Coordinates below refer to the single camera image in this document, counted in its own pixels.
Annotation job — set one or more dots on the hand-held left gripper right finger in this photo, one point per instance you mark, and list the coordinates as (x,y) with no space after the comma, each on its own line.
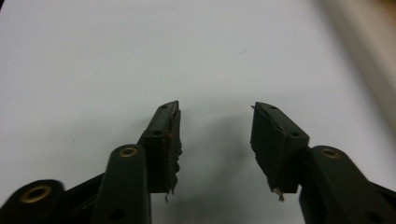
(277,149)

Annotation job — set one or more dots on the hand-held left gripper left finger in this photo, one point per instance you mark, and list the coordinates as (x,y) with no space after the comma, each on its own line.
(162,146)

